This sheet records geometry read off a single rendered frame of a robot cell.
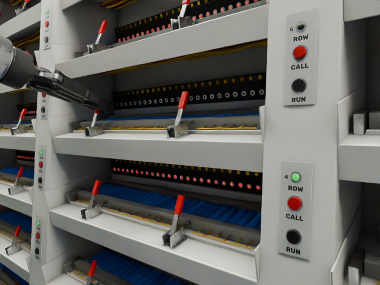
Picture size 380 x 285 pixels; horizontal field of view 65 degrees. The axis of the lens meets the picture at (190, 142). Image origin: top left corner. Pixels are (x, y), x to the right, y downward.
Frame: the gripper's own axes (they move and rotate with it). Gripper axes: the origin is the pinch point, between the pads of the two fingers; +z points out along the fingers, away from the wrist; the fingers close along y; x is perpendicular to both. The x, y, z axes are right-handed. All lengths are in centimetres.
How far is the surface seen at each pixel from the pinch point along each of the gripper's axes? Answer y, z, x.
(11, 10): -86, 0, 50
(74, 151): -6.1, 1.5, -11.9
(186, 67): 13.3, 14.8, 14.7
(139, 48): 17.3, -4.0, 8.9
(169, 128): 25.9, 0.3, -6.6
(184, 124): 27.5, 2.2, -5.1
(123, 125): 5.2, 5.8, -4.0
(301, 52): 49.7, -3.4, 2.2
